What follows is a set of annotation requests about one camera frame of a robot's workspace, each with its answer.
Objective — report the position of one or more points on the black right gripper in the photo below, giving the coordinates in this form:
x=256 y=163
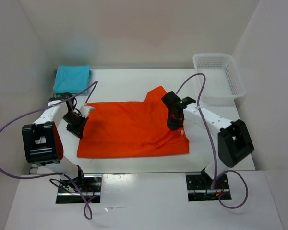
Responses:
x=175 y=126

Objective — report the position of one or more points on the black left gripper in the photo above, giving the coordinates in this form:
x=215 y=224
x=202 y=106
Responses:
x=78 y=131

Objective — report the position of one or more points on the light blue t shirt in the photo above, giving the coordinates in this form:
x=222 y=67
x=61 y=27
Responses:
x=72 y=79

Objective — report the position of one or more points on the orange t shirt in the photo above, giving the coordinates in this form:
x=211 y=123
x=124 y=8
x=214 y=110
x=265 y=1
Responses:
x=131 y=129

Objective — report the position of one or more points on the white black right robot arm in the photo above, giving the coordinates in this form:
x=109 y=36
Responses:
x=233 y=139

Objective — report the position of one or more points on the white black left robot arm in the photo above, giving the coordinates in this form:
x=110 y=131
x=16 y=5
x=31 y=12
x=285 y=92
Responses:
x=42 y=142

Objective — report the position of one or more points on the white plastic basket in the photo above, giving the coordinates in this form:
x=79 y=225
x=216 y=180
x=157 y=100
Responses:
x=224 y=83

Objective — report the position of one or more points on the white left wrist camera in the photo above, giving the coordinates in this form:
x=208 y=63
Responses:
x=85 y=110

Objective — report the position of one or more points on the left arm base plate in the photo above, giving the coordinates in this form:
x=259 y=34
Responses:
x=89 y=185

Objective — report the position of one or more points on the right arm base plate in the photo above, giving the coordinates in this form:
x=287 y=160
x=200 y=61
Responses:
x=199 y=191

